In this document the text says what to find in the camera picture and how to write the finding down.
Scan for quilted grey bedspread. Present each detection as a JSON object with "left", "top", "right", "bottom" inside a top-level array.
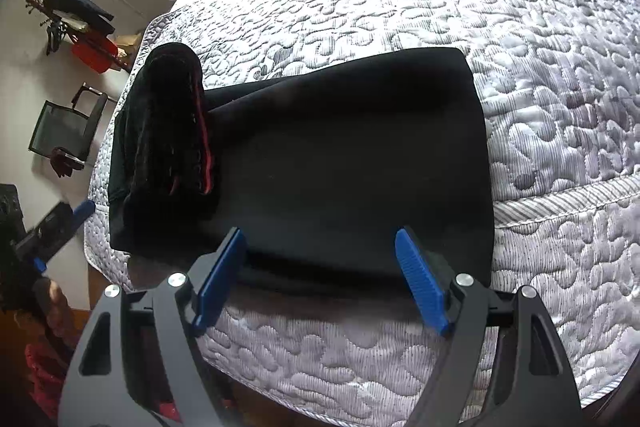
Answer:
[{"left": 82, "top": 0, "right": 640, "bottom": 427}]

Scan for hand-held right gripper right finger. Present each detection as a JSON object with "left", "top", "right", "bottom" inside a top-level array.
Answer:
[{"left": 393, "top": 227, "right": 584, "bottom": 427}]

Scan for black mesh office chair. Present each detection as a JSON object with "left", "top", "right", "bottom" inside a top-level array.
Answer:
[{"left": 27, "top": 82, "right": 109, "bottom": 168}]

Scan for wooden coat rack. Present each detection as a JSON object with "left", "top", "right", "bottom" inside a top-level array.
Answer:
[{"left": 21, "top": 0, "right": 135, "bottom": 74}]

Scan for red patterned clothing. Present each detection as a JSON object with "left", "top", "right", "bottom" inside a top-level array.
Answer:
[{"left": 22, "top": 342, "right": 71, "bottom": 418}]

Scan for red bag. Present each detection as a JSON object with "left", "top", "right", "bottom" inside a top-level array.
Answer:
[{"left": 70, "top": 34, "right": 122, "bottom": 76}]

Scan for dark red gloves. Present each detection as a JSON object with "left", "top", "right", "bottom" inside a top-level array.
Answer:
[{"left": 49, "top": 147, "right": 86, "bottom": 178}]

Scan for person's left hand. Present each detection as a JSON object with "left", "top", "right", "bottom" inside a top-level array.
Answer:
[{"left": 41, "top": 279, "right": 77, "bottom": 348}]

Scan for black pants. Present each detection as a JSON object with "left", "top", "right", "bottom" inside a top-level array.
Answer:
[{"left": 106, "top": 42, "right": 496, "bottom": 303}]

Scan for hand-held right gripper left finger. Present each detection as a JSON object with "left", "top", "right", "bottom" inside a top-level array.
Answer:
[{"left": 56, "top": 227, "right": 248, "bottom": 427}]

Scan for cardboard box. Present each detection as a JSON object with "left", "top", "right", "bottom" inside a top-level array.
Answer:
[{"left": 112, "top": 32, "right": 144, "bottom": 58}]

